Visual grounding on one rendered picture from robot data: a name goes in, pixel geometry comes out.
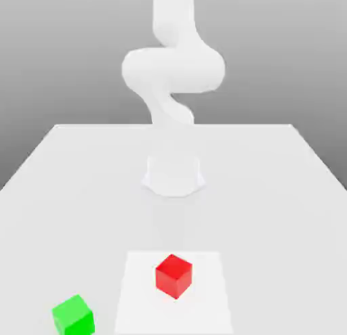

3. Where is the small red cube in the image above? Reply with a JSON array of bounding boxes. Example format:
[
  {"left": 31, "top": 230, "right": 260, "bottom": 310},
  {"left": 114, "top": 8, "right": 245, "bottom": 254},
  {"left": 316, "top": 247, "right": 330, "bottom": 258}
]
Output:
[{"left": 155, "top": 253, "right": 193, "bottom": 300}]

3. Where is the small green cube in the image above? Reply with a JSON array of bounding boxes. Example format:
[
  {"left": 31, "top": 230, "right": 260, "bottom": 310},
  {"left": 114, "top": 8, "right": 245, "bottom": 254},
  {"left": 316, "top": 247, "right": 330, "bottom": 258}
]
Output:
[{"left": 52, "top": 294, "right": 96, "bottom": 335}]

